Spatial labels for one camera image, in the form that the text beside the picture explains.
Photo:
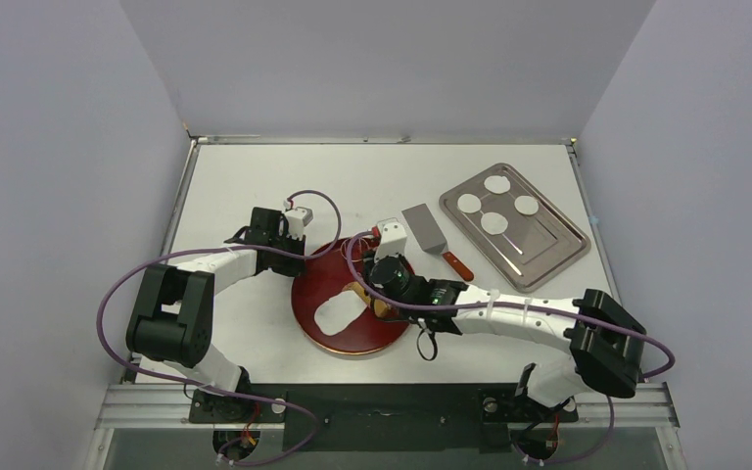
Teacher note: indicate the rectangular steel tray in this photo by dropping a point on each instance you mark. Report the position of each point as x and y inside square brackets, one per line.
[534, 249]

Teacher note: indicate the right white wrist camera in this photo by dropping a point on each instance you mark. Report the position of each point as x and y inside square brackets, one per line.
[392, 239]

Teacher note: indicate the aluminium frame rail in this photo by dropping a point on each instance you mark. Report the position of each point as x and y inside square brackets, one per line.
[163, 406]

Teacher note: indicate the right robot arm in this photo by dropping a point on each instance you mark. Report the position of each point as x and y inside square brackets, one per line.
[601, 342]

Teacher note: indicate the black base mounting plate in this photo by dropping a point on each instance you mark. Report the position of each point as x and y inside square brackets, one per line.
[442, 416]

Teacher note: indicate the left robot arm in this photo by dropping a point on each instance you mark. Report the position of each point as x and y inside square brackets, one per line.
[172, 318]

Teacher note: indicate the white dough piece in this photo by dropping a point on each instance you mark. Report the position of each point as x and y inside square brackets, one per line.
[337, 313]

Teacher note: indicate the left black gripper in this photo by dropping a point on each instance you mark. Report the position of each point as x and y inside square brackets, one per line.
[295, 268]

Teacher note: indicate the round red lacquer tray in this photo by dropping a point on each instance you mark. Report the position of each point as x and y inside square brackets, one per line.
[324, 278]

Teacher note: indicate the wooden dough roller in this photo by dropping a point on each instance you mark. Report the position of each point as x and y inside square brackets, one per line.
[379, 308]

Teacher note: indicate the white dumpling wrapper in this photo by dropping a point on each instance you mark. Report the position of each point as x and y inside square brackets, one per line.
[494, 223]
[469, 203]
[497, 184]
[526, 205]

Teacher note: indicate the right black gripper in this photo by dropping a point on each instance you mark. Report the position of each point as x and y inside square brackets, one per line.
[368, 267]

